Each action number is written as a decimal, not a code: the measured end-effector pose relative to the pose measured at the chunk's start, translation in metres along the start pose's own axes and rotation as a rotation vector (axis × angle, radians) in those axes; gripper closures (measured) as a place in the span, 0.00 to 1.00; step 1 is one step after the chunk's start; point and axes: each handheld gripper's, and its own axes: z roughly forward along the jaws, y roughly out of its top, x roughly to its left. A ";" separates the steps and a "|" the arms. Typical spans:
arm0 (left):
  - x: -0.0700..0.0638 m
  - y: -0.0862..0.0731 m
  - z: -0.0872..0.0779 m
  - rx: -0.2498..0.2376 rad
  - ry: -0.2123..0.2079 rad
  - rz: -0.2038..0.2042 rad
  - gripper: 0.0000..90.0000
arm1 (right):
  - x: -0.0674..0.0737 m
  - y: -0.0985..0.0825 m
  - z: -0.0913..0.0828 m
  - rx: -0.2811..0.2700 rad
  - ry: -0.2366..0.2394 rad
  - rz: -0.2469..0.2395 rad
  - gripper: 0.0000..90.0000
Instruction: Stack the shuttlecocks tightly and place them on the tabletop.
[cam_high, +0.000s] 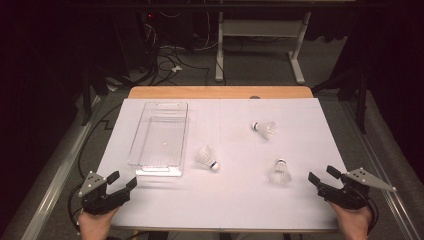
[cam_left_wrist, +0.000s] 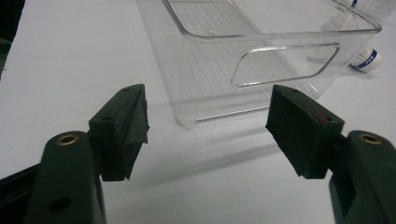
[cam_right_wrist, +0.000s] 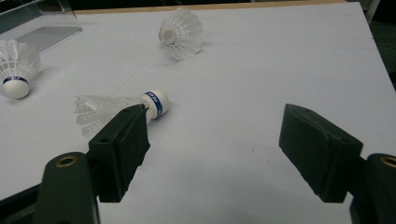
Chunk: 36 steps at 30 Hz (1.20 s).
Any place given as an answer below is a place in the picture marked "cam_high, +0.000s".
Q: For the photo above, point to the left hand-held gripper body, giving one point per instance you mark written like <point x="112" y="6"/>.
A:
<point x="100" y="200"/>

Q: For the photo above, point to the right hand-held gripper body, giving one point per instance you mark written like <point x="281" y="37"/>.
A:
<point x="350" y="196"/>

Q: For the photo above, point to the white feather shuttlecock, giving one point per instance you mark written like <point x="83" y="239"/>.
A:
<point x="205" y="156"/>
<point x="280" y="175"/>
<point x="266" y="130"/>

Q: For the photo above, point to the clear plastic tray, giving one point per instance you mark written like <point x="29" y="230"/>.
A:
<point x="160" y="140"/>

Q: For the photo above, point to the person's right hand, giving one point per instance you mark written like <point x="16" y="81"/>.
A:
<point x="353" y="223"/>

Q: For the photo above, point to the person's left hand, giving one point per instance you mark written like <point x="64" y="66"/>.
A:
<point x="95" y="226"/>

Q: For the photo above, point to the black metal stand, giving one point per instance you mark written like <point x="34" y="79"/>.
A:
<point x="87" y="100"/>
<point x="361" y="106"/>

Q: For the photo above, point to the white table cover sheet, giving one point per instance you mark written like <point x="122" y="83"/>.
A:
<point x="233" y="200"/>

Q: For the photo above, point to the dark round table grommet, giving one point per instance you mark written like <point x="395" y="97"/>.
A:
<point x="255" y="97"/>

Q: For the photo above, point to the white plug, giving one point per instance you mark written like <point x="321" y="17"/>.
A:
<point x="176" y="69"/>

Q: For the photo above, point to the dark computer tower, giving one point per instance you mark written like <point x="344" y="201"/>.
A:
<point x="136" y="40"/>

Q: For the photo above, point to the aluminium floor rail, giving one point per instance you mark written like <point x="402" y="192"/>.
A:
<point x="401" y="216"/>
<point x="56" y="180"/>

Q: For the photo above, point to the white metal desk frame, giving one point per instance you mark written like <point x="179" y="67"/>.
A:
<point x="260" y="28"/>

